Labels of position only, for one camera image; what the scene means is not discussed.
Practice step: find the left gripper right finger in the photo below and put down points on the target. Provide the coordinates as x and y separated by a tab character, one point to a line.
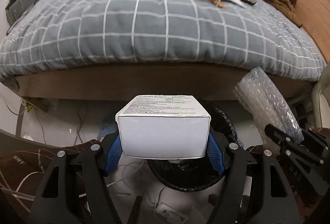
254	190

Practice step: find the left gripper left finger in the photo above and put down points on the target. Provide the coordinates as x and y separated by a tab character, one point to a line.
73	188

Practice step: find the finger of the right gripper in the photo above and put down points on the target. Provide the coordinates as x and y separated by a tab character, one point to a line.
316	143
280	144

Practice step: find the clear bubble wrap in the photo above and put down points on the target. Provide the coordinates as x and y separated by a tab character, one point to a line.
259	95

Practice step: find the white cardboard box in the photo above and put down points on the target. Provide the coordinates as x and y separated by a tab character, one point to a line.
163	127

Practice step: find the black lined trash bin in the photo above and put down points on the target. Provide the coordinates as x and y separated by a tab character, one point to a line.
194	175

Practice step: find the brown patterned trouser leg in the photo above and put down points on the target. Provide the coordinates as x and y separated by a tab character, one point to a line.
22	171

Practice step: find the white charger on floor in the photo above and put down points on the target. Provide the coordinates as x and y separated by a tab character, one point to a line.
166	214

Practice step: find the wooden headboard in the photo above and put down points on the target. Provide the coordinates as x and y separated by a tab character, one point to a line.
314	15

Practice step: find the grey checked bed cover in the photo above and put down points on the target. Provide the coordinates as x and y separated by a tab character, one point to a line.
66	34

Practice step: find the brown wooden bed frame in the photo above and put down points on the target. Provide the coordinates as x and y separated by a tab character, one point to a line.
125	81

